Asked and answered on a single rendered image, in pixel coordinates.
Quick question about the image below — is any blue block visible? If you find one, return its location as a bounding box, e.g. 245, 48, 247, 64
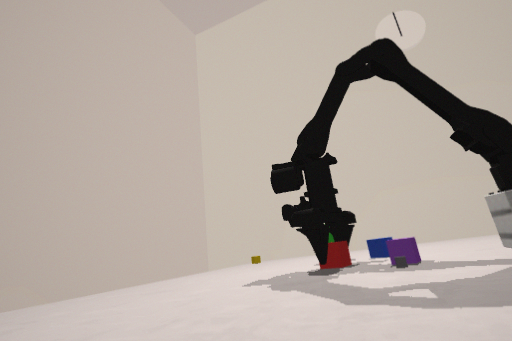
367, 237, 392, 259

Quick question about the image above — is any red block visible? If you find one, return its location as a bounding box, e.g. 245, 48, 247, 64
319, 241, 352, 269

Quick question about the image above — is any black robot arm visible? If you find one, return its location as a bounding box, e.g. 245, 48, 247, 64
270, 37, 512, 194

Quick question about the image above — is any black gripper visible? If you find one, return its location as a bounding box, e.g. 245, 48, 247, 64
291, 183, 357, 265

